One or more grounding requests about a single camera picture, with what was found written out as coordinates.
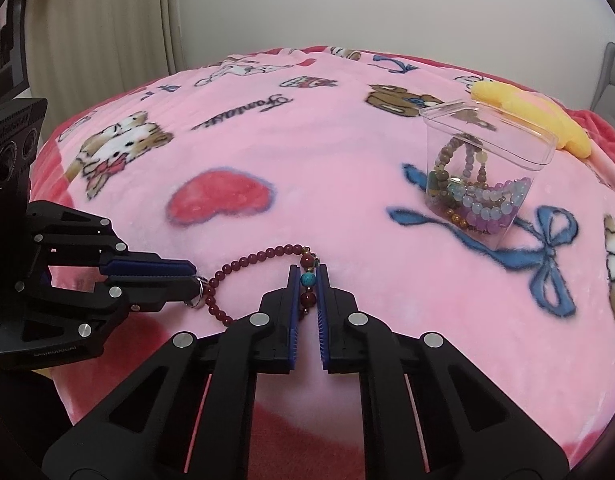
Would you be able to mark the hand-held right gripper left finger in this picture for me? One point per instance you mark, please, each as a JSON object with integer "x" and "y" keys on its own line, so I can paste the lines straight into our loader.
{"x": 293, "y": 320}

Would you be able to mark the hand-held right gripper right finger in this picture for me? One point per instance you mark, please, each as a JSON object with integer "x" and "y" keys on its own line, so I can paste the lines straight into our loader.
{"x": 322, "y": 325}

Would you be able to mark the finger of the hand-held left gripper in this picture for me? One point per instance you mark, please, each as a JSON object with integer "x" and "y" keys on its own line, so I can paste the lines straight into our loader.
{"x": 137, "y": 266}
{"x": 157, "y": 296}

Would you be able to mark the clear plastic box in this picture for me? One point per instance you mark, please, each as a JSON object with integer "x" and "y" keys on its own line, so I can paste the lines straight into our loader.
{"x": 492, "y": 160}

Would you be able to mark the dark shelf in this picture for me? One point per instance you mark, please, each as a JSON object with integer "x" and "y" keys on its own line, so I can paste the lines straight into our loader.
{"x": 2, "y": 35}

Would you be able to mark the pink printed blanket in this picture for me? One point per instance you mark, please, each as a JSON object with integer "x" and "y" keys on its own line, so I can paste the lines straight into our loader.
{"x": 337, "y": 185}

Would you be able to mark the beige curtain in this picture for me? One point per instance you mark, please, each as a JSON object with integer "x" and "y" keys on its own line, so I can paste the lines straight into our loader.
{"x": 102, "y": 25}

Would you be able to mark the yellow plush cushion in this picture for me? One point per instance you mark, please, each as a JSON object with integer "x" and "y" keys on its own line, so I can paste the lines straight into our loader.
{"x": 562, "y": 125}

